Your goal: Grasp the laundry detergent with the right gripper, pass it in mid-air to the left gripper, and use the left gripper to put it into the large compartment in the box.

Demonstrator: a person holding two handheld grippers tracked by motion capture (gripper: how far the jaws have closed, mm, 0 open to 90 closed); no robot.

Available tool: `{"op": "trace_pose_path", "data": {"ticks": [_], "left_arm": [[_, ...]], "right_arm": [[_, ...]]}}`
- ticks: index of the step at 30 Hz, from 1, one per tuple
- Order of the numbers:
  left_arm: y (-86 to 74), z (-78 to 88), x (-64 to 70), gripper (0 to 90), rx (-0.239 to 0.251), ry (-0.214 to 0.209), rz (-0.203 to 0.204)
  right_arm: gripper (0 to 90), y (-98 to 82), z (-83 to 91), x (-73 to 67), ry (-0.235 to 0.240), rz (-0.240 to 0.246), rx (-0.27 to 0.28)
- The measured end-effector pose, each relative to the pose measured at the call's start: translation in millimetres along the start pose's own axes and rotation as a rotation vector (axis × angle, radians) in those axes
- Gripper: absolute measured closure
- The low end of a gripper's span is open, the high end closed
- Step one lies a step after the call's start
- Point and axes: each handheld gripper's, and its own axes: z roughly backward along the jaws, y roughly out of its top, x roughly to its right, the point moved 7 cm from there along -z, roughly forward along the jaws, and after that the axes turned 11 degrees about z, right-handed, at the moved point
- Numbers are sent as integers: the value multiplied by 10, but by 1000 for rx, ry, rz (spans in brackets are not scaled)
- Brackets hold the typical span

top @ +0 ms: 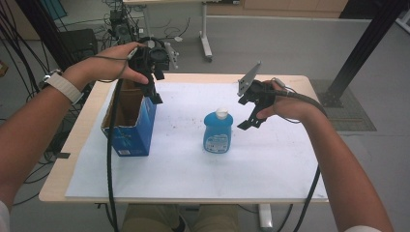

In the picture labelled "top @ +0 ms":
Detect person's right hand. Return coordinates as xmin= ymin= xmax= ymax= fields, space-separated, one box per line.
xmin=256 ymin=80 xmax=321 ymax=124

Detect blue cardboard box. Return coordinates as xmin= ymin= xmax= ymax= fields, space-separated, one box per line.
xmin=101 ymin=78 xmax=158 ymax=158

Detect wooden cabinet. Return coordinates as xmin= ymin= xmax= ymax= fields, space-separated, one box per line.
xmin=206 ymin=0 xmax=350 ymax=19

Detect black computer tower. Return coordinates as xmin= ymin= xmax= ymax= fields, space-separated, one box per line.
xmin=108 ymin=9 xmax=140 ymax=45

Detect teal panel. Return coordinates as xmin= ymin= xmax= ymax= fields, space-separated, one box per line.
xmin=40 ymin=0 xmax=68 ymax=21

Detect white-legged desk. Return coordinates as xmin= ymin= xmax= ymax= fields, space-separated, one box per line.
xmin=122 ymin=0 xmax=241 ymax=64

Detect black cable under table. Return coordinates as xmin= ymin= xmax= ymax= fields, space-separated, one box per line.
xmin=276 ymin=203 xmax=295 ymax=232

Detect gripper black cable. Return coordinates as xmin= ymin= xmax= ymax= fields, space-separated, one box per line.
xmin=105 ymin=77 xmax=125 ymax=232
xmin=272 ymin=76 xmax=329 ymax=232

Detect person's left hand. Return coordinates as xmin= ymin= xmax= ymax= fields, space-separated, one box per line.
xmin=62 ymin=42 xmax=150 ymax=92

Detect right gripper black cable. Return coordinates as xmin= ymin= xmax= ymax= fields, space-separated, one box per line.
xmin=272 ymin=76 xmax=329 ymax=232

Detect white table sheet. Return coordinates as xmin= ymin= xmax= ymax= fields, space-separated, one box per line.
xmin=65 ymin=80 xmax=328 ymax=200

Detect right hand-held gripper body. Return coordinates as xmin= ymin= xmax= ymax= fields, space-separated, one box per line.
xmin=237 ymin=61 xmax=278 ymax=112

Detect dark upright post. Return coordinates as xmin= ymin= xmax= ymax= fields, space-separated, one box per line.
xmin=14 ymin=0 xmax=76 ymax=72

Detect bundle of black cables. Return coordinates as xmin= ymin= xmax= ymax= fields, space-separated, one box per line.
xmin=0 ymin=6 xmax=49 ymax=98

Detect person's khaki trousers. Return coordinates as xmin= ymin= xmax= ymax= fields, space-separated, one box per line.
xmin=121 ymin=203 xmax=240 ymax=232

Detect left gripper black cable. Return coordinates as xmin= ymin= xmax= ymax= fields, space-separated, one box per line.
xmin=105 ymin=77 xmax=125 ymax=232

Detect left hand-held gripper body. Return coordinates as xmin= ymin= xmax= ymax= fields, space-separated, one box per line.
xmin=128 ymin=36 xmax=180 ymax=83

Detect beige strap wristwatch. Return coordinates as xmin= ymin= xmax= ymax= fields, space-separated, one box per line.
xmin=40 ymin=69 xmax=85 ymax=104

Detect black metal frame stand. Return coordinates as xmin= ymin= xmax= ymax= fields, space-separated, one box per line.
xmin=318 ymin=0 xmax=410 ymax=108

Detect blue plastic bottle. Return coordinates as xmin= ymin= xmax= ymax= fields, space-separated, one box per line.
xmin=202 ymin=107 xmax=234 ymax=155

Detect white table leg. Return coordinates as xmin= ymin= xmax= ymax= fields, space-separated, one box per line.
xmin=257 ymin=203 xmax=275 ymax=231

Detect black case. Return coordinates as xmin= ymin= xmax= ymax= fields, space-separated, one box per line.
xmin=59 ymin=28 xmax=100 ymax=67

